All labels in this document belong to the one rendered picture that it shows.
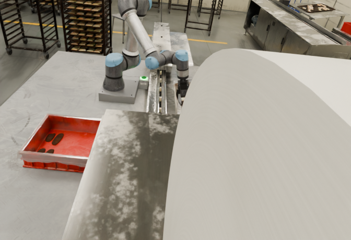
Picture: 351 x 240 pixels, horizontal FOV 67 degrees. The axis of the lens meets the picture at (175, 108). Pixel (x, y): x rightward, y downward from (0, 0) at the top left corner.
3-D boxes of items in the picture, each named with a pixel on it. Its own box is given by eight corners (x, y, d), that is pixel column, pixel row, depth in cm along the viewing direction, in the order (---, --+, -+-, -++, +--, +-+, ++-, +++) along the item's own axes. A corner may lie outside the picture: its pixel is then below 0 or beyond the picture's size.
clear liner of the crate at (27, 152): (48, 126, 153) (46, 111, 147) (132, 134, 155) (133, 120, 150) (19, 168, 125) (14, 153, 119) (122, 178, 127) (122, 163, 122)
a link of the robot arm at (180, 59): (179, 47, 160) (190, 50, 155) (180, 64, 166) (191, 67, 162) (171, 51, 155) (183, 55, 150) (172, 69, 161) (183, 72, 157)
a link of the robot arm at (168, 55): (154, 51, 160) (168, 55, 154) (166, 47, 168) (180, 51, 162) (154, 63, 163) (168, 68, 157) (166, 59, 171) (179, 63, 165)
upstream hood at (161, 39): (153, 27, 325) (154, 21, 321) (168, 29, 327) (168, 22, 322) (150, 72, 221) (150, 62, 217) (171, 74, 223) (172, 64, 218)
